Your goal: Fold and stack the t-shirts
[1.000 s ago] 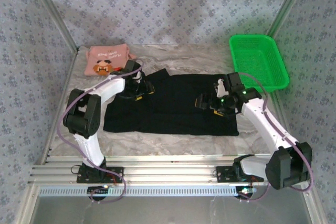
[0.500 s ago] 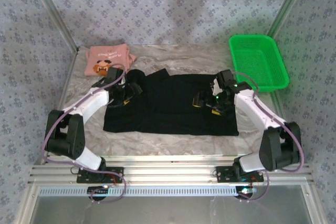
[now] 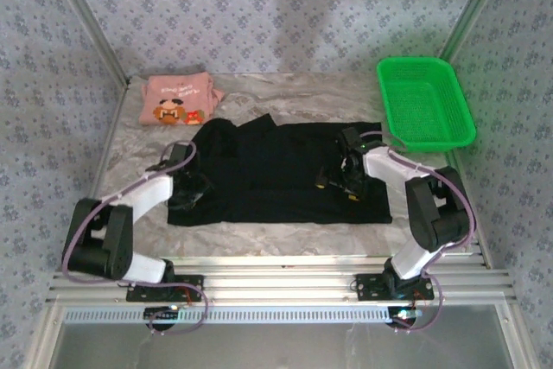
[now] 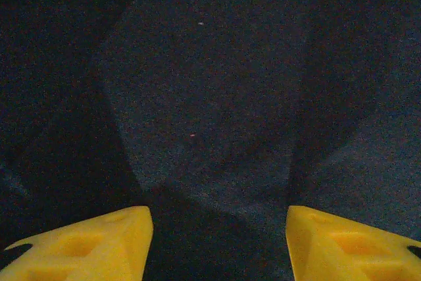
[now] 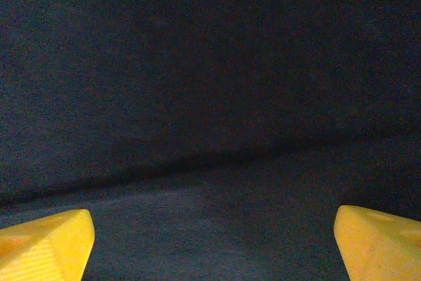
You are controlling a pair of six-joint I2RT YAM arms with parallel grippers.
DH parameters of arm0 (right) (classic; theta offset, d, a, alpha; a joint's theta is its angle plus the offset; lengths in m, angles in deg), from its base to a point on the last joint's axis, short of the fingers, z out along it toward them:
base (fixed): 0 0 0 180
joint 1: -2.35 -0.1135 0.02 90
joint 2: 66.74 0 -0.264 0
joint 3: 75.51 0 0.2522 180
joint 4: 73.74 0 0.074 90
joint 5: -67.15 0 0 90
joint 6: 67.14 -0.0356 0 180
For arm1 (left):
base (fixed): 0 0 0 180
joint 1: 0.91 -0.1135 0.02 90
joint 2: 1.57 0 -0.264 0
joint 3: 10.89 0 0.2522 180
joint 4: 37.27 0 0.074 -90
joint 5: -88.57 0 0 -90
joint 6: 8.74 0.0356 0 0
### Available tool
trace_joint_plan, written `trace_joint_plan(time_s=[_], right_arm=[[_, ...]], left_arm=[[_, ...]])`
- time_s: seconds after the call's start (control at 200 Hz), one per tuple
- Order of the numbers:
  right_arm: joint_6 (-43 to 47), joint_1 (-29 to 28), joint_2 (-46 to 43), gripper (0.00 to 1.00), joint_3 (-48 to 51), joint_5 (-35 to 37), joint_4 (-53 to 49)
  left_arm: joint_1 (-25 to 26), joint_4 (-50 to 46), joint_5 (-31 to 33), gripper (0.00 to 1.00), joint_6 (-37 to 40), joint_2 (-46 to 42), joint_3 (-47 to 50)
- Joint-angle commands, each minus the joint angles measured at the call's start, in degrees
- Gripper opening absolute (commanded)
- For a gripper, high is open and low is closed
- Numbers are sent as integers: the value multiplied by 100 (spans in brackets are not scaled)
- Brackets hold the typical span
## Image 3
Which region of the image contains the black t-shirt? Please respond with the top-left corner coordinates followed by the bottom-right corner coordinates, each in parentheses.
top-left (166, 113), bottom-right (394, 227)

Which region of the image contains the pink printed t-shirt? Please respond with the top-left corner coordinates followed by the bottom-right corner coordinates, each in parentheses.
top-left (138, 73), bottom-right (226, 127)

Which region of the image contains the green plastic mesh basket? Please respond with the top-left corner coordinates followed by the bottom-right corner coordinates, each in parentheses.
top-left (376, 56), bottom-right (477, 153)

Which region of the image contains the small circuit board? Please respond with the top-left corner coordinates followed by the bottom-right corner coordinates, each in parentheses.
top-left (144, 306), bottom-right (181, 321)
top-left (387, 306), bottom-right (423, 325)

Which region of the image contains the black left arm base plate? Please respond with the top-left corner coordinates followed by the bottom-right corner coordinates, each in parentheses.
top-left (125, 273), bottom-right (205, 303)

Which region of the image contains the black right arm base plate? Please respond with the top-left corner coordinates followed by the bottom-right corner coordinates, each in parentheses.
top-left (354, 272), bottom-right (435, 302)

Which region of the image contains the aluminium rail beam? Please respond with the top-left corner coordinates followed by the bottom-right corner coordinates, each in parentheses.
top-left (46, 254), bottom-right (518, 306)

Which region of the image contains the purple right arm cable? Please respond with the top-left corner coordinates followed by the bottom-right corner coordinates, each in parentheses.
top-left (356, 130), bottom-right (479, 335)

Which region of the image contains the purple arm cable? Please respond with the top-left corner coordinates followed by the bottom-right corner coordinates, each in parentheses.
top-left (61, 139), bottom-right (211, 336)
top-left (356, 130), bottom-right (479, 335)

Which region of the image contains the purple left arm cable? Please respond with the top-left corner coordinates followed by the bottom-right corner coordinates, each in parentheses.
top-left (61, 139), bottom-right (211, 336)

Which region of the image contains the slotted grey cable duct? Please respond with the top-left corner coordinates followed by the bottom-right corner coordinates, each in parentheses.
top-left (63, 306), bottom-right (418, 325)

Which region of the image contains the aluminium frame post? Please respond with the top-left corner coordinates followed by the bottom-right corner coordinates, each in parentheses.
top-left (45, 0), bottom-right (130, 85)
top-left (443, 0), bottom-right (518, 61)

